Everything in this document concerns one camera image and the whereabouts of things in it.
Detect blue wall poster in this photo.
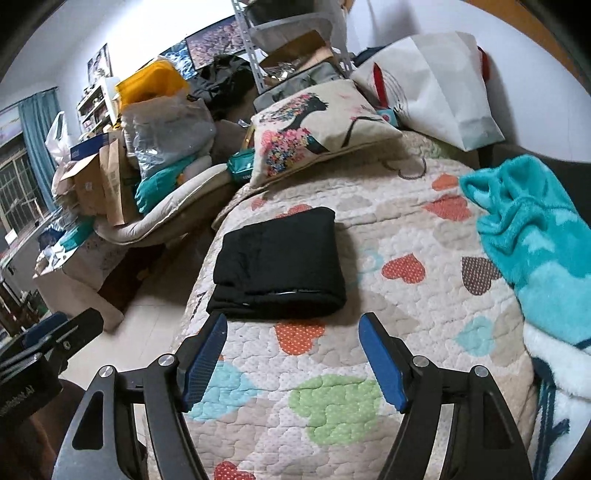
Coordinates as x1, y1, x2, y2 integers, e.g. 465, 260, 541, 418
159, 39, 195, 70

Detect white shelf unit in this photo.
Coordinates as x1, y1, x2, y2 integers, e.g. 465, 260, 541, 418
76, 76, 123, 134

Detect barred window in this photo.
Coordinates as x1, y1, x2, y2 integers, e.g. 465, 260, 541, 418
0, 106, 47, 232

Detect heart-patterned quilt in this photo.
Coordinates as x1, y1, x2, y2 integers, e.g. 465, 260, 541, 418
168, 129, 541, 480

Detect grey storage bin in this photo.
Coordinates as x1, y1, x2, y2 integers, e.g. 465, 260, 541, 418
245, 0, 347, 34

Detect beige padded cushion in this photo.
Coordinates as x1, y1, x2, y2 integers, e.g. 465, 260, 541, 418
95, 161, 245, 245

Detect white paper bag red handles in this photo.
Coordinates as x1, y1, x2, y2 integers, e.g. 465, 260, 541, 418
353, 31, 505, 151

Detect teal tissue pack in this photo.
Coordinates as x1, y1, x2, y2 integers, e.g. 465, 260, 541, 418
228, 150, 254, 185

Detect black jacket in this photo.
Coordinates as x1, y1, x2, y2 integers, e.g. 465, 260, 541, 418
189, 54, 259, 121

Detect white plastic bag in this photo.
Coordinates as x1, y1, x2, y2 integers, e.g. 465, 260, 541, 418
46, 111, 75, 164

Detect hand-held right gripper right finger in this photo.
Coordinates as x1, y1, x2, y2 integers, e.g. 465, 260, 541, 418
358, 311, 534, 480

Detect blue cardboard box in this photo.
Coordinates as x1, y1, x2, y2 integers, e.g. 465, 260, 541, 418
69, 137, 112, 161

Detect yellow bag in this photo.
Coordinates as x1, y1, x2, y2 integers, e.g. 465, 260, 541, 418
115, 60, 190, 109

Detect black pants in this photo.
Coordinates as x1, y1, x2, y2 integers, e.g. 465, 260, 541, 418
205, 207, 348, 321

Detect dark floral wall poster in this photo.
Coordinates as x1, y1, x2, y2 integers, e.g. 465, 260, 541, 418
185, 14, 245, 70

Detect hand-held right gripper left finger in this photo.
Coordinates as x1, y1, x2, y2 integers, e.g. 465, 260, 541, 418
51, 313, 229, 480

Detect teal cloth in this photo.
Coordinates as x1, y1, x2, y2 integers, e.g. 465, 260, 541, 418
134, 154, 197, 215

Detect pale patterned box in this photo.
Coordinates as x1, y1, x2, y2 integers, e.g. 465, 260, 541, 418
32, 226, 139, 330

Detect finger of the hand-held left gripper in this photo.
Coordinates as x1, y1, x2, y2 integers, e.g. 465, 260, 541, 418
21, 308, 105, 370

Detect floral printed pillow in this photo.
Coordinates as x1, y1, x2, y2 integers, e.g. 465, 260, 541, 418
249, 78, 403, 188

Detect open cardboard box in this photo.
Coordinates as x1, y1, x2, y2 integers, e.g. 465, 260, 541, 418
261, 30, 335, 70

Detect clear plastic bag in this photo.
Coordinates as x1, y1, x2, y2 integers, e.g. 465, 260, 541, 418
121, 97, 218, 178

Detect teal and white fleece blanket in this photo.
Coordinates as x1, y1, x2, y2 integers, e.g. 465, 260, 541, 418
459, 154, 591, 480

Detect grey metal shelf rack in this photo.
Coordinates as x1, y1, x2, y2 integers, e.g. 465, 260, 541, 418
231, 0, 356, 93

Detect grey fabric bag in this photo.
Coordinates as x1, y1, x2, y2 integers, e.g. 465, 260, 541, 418
254, 62, 347, 112

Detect brown cardboard box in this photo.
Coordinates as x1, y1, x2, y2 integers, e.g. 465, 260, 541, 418
55, 136, 139, 227

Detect teal curtain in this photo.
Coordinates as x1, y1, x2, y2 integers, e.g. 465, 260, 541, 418
18, 88, 63, 213

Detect small wall poster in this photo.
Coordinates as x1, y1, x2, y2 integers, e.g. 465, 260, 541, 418
87, 44, 113, 84

